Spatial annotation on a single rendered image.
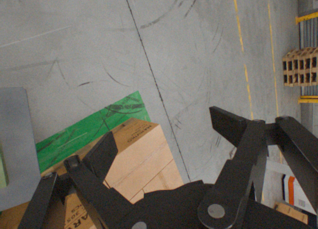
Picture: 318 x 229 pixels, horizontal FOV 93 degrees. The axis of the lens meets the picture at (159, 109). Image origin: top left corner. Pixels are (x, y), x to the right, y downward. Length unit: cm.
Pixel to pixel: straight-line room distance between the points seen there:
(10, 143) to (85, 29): 121
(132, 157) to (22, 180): 68
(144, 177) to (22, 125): 94
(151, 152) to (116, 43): 118
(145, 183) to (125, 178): 22
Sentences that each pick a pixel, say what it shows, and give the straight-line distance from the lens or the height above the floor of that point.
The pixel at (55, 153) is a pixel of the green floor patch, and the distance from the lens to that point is 167.
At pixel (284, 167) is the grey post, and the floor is 92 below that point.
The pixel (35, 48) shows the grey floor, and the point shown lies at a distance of 164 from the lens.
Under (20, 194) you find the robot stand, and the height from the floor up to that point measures 75.
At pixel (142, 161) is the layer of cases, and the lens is 134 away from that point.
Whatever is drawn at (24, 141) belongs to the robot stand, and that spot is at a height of 75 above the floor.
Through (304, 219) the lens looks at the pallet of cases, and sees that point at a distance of 795.
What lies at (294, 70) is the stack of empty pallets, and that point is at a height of 29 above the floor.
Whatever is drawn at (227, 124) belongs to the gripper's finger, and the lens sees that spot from 17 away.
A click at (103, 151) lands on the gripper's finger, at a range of 17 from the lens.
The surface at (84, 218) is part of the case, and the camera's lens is 93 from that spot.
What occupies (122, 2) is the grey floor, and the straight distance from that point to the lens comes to 203.
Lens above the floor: 160
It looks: 52 degrees down
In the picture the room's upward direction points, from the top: 96 degrees clockwise
